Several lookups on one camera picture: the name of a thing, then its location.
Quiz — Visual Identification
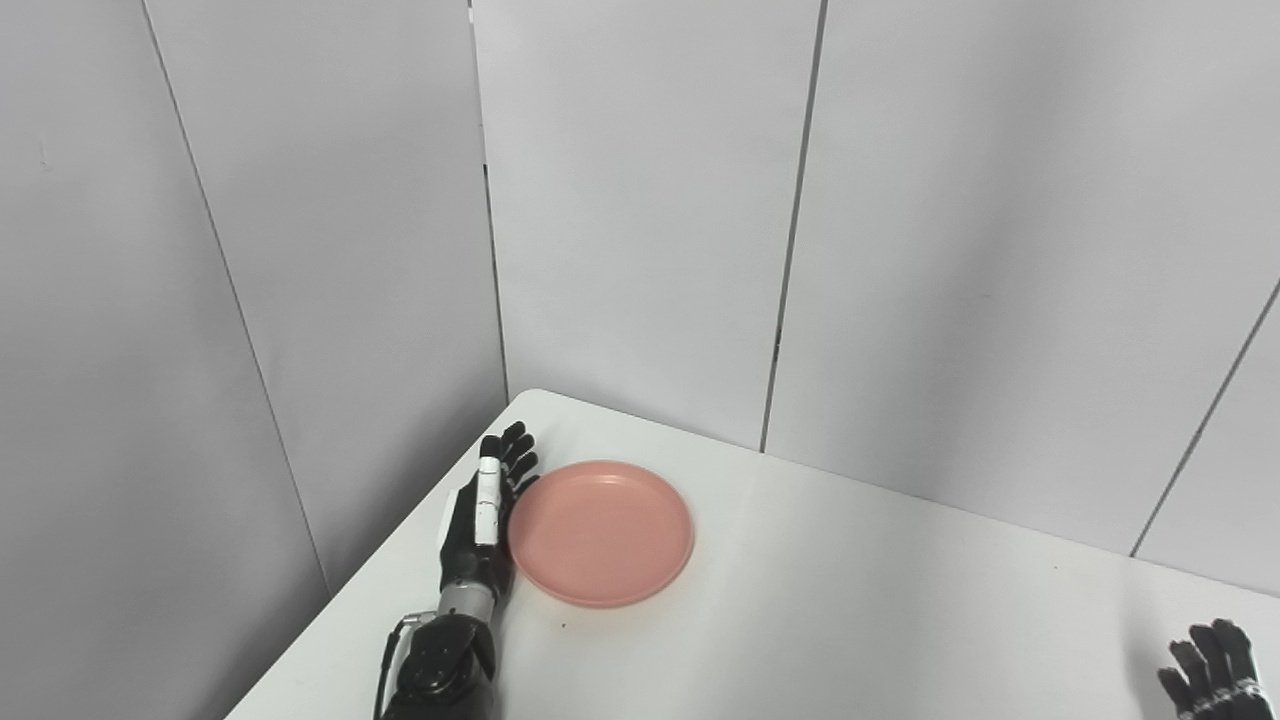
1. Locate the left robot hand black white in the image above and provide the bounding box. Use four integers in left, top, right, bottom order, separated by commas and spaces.
438, 421, 541, 608

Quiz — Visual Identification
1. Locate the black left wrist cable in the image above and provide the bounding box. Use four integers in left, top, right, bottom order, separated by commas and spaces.
373, 614, 426, 720

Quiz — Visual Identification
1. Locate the pink round plate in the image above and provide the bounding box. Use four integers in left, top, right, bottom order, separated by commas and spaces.
507, 459, 696, 609

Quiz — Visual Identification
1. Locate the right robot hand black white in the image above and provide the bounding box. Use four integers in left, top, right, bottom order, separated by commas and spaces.
1157, 619, 1274, 720

